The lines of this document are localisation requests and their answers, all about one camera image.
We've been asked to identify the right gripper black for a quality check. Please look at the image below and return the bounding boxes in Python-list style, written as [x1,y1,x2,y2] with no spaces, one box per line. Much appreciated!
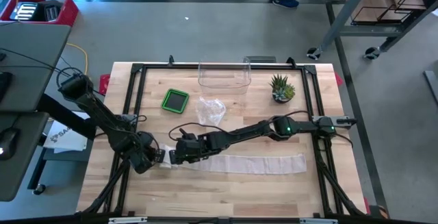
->
[174,127,216,166]

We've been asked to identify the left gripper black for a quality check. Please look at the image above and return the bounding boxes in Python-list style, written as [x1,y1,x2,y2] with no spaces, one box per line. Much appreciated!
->
[129,131,162,175]

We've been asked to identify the clear plastic bag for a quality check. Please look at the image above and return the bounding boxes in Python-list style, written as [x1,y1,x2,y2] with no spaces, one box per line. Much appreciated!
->
[195,96,227,127]

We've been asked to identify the white elastic bandage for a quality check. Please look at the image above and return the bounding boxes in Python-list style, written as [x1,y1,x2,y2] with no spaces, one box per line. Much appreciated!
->
[159,144,308,176]

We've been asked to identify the green container lid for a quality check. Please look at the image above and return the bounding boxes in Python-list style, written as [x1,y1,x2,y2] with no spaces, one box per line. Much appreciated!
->
[160,88,190,114]

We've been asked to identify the clear plastic bin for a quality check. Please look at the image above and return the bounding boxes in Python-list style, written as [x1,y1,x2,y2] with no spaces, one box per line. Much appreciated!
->
[197,56,252,95]

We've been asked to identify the white printed paper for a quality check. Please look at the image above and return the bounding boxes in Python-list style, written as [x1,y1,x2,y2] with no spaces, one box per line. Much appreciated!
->
[42,110,96,154]

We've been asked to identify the black diagonal strut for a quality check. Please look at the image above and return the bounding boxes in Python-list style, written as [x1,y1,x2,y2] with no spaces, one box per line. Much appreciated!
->
[36,92,107,141]

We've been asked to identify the potted succulent plant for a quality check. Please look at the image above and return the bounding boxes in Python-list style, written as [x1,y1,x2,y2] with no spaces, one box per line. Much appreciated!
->
[268,73,296,104]

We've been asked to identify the black desk leg with caster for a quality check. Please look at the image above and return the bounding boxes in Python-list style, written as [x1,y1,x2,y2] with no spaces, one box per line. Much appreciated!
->
[27,147,49,196]

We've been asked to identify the grey desk top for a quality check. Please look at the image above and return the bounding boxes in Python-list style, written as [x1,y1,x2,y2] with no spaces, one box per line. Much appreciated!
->
[0,21,72,114]
[0,112,50,203]

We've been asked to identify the black computer mouse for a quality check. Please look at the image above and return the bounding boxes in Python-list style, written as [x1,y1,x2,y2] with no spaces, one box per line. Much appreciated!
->
[0,127,20,162]

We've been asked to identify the red plastic crate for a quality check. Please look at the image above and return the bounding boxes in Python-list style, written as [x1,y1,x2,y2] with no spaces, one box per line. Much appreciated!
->
[0,0,79,28]

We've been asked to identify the black toaster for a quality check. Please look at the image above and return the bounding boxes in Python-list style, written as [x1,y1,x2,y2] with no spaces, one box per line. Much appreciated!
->
[36,0,64,23]

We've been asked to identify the silver slotted appliance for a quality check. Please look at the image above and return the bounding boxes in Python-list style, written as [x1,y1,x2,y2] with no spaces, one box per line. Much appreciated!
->
[9,1,38,22]

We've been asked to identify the grey metal cart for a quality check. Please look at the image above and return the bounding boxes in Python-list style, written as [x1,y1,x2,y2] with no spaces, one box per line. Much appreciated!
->
[305,0,438,61]

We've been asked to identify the grey metal bar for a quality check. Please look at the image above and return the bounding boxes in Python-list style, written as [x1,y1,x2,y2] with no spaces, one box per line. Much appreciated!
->
[422,69,438,107]

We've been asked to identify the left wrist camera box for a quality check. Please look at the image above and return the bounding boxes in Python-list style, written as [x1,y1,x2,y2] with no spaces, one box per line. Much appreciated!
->
[153,148,166,164]

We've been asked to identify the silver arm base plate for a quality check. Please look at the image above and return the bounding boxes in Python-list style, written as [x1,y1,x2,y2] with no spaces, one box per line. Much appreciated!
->
[117,113,138,123]
[311,114,357,127]

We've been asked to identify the silver metal bracket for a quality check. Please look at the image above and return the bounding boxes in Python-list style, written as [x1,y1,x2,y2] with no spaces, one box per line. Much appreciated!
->
[108,216,148,224]
[299,217,338,224]

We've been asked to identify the yellow floor cable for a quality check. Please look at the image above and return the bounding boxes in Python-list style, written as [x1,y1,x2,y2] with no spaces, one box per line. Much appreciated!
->
[64,42,90,76]

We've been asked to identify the black left base cable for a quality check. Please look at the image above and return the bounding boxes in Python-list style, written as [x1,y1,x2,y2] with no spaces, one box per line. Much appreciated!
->
[55,66,86,88]

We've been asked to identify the black desk cable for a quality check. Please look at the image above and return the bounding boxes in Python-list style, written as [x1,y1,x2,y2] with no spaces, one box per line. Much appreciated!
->
[0,47,75,77]

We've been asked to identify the black wire rack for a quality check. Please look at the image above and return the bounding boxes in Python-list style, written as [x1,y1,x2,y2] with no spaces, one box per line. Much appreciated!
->
[349,0,438,26]

